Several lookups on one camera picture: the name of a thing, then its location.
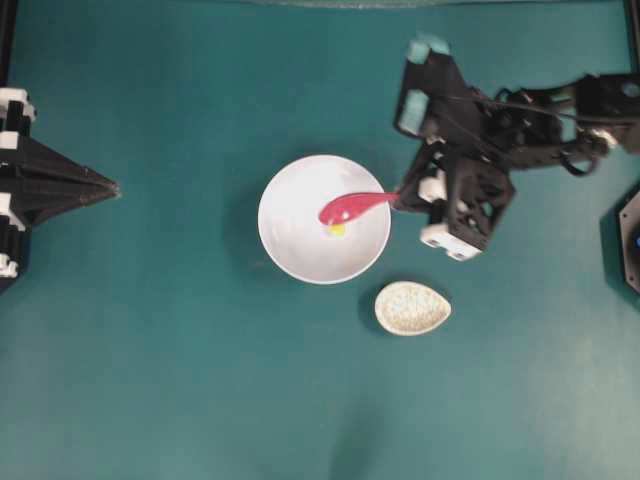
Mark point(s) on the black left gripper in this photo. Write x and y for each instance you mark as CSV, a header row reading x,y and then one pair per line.
x,y
26,204

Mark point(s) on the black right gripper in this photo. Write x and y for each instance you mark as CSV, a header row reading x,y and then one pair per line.
x,y
465,189

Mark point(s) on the pink plastic spoon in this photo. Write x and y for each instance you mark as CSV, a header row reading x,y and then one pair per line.
x,y
351,206

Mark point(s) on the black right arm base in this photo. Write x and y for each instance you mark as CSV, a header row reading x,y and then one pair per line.
x,y
619,233

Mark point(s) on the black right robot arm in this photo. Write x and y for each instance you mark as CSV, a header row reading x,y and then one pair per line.
x,y
600,113

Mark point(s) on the speckled teardrop spoon rest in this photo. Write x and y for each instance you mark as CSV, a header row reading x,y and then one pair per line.
x,y
406,308

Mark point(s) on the white round bowl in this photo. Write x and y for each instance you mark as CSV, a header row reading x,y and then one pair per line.
x,y
295,239

